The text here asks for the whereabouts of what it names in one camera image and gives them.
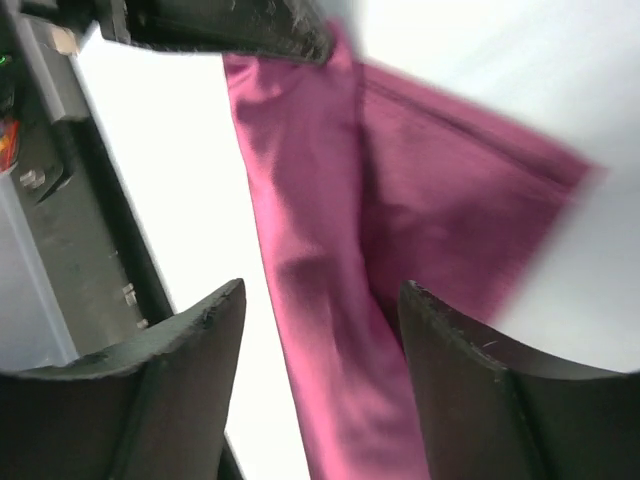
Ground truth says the purple cloth napkin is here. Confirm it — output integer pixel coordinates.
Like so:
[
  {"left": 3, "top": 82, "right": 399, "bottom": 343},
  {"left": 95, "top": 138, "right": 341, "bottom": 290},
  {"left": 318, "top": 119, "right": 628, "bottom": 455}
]
[{"left": 223, "top": 28, "right": 594, "bottom": 479}]

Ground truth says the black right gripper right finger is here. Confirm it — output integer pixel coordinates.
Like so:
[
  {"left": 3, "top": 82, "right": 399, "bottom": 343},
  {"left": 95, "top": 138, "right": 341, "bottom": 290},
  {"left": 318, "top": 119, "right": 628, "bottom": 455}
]
[{"left": 398, "top": 282, "right": 639, "bottom": 480}]

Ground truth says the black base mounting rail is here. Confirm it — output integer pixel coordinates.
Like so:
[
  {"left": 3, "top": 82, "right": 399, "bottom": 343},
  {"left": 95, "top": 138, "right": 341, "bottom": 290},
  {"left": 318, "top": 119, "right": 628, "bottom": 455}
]
[{"left": 1, "top": 1, "right": 173, "bottom": 371}]

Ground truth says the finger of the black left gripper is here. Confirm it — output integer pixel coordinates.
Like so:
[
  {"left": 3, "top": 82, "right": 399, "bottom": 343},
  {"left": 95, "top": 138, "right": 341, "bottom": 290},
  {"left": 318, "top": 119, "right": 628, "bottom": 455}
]
[{"left": 97, "top": 0, "right": 334, "bottom": 64}]

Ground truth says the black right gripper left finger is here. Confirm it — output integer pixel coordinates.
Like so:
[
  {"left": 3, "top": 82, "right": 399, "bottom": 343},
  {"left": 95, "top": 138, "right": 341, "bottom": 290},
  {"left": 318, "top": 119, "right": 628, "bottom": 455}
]
[{"left": 1, "top": 279, "right": 246, "bottom": 480}]

